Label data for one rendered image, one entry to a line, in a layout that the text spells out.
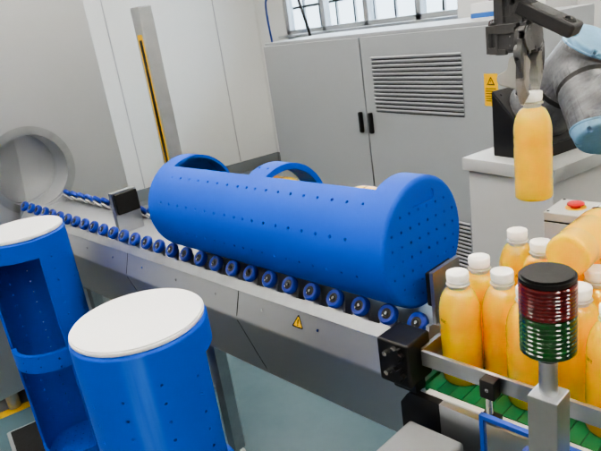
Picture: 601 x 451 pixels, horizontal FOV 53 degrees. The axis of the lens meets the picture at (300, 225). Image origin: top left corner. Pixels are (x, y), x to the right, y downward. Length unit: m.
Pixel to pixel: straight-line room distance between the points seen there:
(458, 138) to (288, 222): 1.85
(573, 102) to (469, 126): 1.40
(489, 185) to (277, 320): 0.78
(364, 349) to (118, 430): 0.53
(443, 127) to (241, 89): 4.01
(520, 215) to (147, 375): 1.15
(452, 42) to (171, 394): 2.25
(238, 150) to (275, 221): 5.51
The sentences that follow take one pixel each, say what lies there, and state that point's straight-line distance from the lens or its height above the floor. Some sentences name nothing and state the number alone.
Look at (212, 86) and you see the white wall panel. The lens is 6.69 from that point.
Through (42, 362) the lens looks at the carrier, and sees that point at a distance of 2.28.
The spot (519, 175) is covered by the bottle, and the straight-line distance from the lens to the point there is 1.28.
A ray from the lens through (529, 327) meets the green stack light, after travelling 0.74.
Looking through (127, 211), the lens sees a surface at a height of 1.01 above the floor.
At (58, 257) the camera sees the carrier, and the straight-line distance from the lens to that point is 2.17.
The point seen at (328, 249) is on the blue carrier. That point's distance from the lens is 1.26.
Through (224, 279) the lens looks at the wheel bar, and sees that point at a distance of 1.67.
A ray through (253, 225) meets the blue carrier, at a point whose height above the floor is 1.12.
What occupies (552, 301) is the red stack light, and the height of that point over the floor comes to 1.24.
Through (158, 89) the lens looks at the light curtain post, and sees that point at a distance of 2.48.
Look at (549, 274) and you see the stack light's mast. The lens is 0.73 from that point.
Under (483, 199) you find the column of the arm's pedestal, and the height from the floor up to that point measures 0.97.
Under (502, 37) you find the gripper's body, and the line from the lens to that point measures 1.25.
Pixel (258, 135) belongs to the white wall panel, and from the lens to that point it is 6.97.
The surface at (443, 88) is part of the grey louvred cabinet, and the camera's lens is 3.09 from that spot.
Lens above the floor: 1.57
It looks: 19 degrees down
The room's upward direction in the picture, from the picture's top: 9 degrees counter-clockwise
